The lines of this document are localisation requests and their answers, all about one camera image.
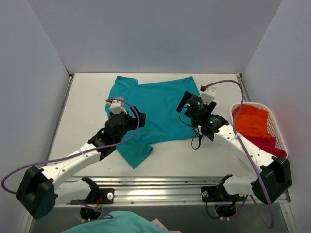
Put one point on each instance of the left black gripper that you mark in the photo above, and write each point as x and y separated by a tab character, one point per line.
135	116

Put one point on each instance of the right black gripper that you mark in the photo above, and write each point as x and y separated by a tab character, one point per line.
182	102

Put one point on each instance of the teal t-shirt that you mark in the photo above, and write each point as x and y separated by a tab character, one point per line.
159	102

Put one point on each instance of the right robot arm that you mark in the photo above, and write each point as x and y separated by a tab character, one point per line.
273	174

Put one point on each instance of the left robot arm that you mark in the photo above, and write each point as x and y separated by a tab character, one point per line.
37	190

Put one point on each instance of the orange t-shirt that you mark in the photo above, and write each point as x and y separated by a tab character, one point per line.
252	122

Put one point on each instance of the magenta t-shirt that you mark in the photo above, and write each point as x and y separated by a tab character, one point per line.
268	145

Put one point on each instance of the white plastic basket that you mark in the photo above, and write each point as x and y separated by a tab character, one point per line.
272	126

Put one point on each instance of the light green cloth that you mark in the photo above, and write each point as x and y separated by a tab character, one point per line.
122	222

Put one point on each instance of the pink cloth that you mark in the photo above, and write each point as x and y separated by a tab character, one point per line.
159	224

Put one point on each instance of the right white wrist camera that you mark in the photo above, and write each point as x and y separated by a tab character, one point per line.
207	94

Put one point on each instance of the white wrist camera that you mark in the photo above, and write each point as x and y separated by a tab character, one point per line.
207	94
117	106

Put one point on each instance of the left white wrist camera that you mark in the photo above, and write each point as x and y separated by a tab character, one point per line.
117	106

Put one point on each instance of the aluminium rail frame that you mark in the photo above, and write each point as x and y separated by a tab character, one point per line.
139	191

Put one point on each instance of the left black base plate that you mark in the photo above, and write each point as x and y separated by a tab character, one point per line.
96	195

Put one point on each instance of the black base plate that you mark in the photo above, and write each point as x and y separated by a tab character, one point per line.
218	194
96	195

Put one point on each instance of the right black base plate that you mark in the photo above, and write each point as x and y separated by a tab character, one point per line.
218	194

